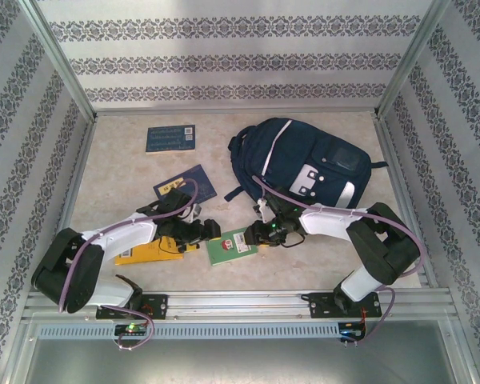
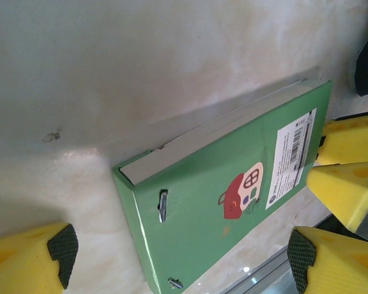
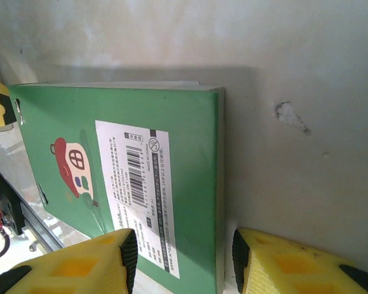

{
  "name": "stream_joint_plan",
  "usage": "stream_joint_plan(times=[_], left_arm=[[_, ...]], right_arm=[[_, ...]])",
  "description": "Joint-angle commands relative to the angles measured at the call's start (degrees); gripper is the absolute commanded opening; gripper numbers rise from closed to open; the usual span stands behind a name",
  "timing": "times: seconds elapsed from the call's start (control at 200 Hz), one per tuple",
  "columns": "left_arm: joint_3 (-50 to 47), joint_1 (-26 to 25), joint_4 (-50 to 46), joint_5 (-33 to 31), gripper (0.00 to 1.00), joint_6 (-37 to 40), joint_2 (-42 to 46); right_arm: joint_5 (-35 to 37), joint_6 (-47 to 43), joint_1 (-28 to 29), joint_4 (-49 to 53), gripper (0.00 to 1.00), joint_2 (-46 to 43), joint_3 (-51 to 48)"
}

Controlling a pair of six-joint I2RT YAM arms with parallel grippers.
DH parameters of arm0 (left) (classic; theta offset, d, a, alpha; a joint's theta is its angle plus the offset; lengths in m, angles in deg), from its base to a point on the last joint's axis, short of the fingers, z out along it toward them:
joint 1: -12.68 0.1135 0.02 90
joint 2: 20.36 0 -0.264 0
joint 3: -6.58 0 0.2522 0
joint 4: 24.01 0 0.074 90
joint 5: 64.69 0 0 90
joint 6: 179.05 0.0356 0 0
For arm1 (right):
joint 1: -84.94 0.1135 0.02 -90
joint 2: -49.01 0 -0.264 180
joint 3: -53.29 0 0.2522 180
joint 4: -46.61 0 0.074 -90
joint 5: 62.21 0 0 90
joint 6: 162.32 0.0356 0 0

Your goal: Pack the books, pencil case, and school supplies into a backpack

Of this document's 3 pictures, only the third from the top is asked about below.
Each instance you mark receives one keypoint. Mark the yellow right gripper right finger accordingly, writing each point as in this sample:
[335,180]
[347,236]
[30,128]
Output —
[294,269]

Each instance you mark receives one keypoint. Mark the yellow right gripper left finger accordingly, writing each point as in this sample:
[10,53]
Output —
[79,266]

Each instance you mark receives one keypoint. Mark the aluminium mounting rail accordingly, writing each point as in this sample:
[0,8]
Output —
[40,226]

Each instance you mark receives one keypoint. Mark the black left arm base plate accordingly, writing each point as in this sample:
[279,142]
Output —
[9,202]

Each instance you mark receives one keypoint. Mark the green notebook with house picture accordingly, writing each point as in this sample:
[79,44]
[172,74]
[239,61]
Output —
[79,122]

